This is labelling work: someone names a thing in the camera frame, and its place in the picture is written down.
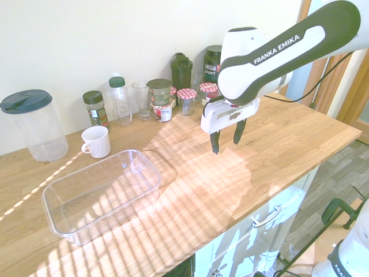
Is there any dark appliance front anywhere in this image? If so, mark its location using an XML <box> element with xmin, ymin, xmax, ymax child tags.
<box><xmin>164</xmin><ymin>255</ymin><xmax>197</xmax><ymax>277</ymax></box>

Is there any clear rectangular plastic container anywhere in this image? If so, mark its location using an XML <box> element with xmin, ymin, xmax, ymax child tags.
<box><xmin>42</xmin><ymin>149</ymin><xmax>161</xmax><ymax>246</ymax></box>

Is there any black clamp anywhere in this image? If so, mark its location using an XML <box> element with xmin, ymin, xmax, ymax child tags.
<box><xmin>321</xmin><ymin>186</ymin><xmax>369</xmax><ymax>231</ymax></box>

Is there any wooden door frame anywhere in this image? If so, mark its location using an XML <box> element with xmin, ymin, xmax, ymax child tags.
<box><xmin>296</xmin><ymin>0</ymin><xmax>369</xmax><ymax>125</ymax></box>

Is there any clear bottle green lid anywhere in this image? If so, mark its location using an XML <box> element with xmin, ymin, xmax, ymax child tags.
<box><xmin>108</xmin><ymin>76</ymin><xmax>133</xmax><ymax>127</ymax></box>

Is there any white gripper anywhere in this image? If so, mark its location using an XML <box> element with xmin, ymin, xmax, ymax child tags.
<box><xmin>201</xmin><ymin>98</ymin><xmax>261</xmax><ymax>155</ymax></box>

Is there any tall clear drinking glass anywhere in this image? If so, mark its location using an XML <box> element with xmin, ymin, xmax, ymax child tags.
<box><xmin>131</xmin><ymin>80</ymin><xmax>154</xmax><ymax>121</ymax></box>

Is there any green lidded tub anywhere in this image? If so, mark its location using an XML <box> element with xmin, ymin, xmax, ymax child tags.
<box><xmin>147</xmin><ymin>78</ymin><xmax>172</xmax><ymax>107</ymax></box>

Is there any clear empty glass jar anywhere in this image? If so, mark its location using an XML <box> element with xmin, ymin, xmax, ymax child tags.
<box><xmin>191</xmin><ymin>72</ymin><xmax>204</xmax><ymax>103</ymax></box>

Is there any black metal rod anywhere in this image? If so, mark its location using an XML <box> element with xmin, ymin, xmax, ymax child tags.
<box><xmin>273</xmin><ymin>207</ymin><xmax>354</xmax><ymax>277</ymax></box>

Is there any white cabinet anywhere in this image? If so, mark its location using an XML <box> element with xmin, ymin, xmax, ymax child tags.
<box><xmin>164</xmin><ymin>167</ymin><xmax>321</xmax><ymax>277</ymax></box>

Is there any white ceramic mug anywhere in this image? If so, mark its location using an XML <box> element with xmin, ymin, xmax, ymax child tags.
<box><xmin>81</xmin><ymin>126</ymin><xmax>112</xmax><ymax>159</ymax></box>

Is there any dark green shaker bottle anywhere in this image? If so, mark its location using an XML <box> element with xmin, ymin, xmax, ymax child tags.
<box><xmin>170</xmin><ymin>53</ymin><xmax>193</xmax><ymax>92</ymax></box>

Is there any silver drawer handle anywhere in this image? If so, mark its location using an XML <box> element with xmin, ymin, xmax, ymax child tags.
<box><xmin>250</xmin><ymin>204</ymin><xmax>283</xmax><ymax>229</ymax></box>

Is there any dark Vega Sport tub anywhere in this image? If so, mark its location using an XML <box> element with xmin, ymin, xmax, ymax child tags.
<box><xmin>203</xmin><ymin>45</ymin><xmax>224</xmax><ymax>85</ymax></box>

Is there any clear pitcher dark lid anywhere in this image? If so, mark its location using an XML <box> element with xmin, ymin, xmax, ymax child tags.
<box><xmin>0</xmin><ymin>89</ymin><xmax>69</xmax><ymax>162</ymax></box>

